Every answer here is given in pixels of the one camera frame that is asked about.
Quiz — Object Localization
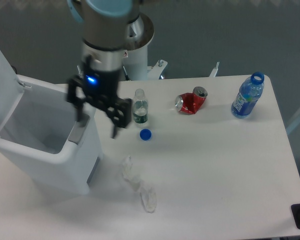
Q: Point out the blue bottle cap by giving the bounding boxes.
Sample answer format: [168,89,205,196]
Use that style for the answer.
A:
[139,128,152,141]

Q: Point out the crushed red soda can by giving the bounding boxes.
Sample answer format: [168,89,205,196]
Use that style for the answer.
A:
[174,86,208,115]

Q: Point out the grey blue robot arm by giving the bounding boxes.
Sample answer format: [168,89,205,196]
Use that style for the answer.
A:
[66,0,133,138]

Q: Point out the clear green label bottle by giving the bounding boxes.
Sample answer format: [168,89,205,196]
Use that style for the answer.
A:
[132,88,149,125]

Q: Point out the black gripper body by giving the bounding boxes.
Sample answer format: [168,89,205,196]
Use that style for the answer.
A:
[66,55,132,128]

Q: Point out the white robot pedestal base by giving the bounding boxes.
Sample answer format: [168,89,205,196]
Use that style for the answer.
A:
[76,12,169,81]

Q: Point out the crumpled white tissue lower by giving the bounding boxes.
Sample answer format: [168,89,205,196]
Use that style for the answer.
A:
[140,186,157,214]

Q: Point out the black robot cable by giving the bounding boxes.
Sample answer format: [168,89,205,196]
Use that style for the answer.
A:
[122,65,131,81]

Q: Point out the white open trash bin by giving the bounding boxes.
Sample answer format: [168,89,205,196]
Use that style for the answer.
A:
[0,51,103,195]

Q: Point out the blue plastic drink bottle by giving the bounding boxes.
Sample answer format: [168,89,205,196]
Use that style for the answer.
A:
[231,71,265,119]

